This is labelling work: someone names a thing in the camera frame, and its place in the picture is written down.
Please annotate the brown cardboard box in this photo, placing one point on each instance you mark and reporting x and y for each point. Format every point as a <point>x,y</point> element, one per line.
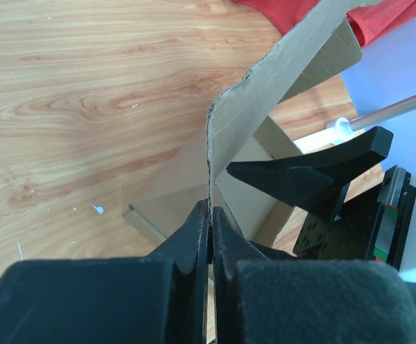
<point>239,127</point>

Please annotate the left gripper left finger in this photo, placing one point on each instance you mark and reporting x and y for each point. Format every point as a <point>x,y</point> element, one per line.
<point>159,298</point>

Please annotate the white clothes rack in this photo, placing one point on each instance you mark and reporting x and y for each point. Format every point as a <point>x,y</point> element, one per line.
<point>341,130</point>

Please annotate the red cloth shirt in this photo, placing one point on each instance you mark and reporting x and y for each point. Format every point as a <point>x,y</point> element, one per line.
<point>368,23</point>

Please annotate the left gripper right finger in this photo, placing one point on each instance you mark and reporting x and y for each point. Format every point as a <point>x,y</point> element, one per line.
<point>261,300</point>

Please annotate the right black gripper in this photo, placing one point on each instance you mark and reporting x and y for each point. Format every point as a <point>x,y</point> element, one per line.
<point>372,226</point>

